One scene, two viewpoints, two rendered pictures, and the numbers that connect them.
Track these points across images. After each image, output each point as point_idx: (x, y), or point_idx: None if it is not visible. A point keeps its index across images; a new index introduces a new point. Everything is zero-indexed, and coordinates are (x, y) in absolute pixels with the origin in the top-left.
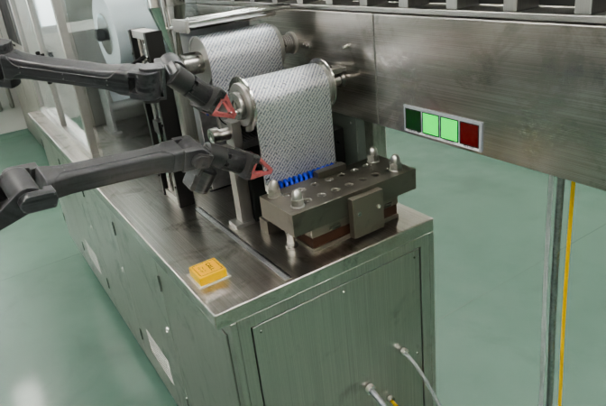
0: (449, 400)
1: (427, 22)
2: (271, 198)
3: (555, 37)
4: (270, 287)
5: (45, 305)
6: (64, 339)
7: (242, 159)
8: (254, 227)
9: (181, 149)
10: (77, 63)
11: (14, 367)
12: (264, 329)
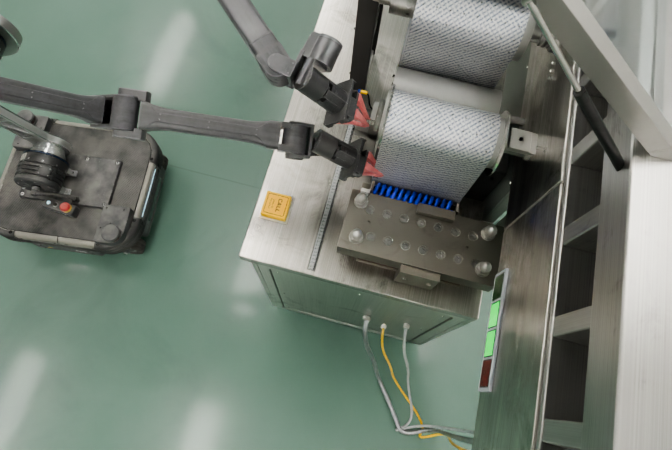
0: (473, 324)
1: (545, 289)
2: (354, 203)
3: None
4: (293, 265)
5: None
6: (313, 13)
7: (346, 164)
8: (361, 179)
9: (277, 143)
10: None
11: (269, 12)
12: (281, 273)
